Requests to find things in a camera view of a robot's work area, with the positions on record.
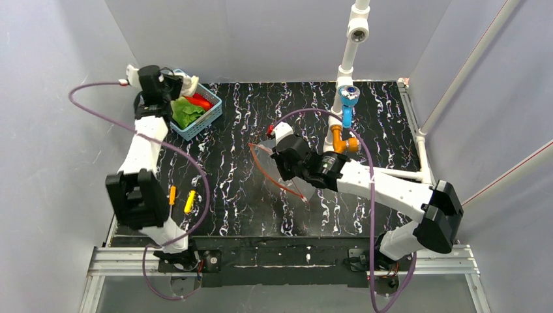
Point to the clear zip bag orange zipper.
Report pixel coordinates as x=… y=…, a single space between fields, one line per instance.
x=261 y=153

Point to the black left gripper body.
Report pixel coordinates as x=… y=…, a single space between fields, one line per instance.
x=173 y=87

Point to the blue plastic basket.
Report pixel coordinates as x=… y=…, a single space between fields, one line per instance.
x=206 y=119

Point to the green lettuce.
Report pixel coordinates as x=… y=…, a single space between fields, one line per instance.
x=184 y=113

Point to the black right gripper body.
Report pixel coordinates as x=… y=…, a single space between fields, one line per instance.
x=280 y=156

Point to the blue pipe fitting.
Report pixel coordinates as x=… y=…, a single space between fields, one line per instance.
x=349 y=97

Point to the aluminium rail frame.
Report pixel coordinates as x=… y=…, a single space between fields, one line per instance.
x=128 y=261

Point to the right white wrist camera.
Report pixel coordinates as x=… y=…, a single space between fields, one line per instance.
x=279 y=131

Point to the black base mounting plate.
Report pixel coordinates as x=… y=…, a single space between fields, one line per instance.
x=278 y=261

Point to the red chili pepper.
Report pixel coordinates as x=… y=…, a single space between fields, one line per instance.
x=199 y=101

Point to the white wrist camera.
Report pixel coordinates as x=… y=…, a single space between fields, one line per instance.
x=279 y=131
x=132 y=78

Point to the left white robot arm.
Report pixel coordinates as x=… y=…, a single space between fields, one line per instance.
x=139 y=200

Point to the orange pipe fitting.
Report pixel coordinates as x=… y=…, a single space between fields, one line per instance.
x=341 y=145

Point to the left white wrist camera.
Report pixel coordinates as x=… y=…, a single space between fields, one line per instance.
x=132 y=78

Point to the white toy dumpling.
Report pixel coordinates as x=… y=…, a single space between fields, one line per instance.
x=189 y=85

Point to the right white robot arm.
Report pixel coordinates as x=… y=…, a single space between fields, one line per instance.
x=435 y=211

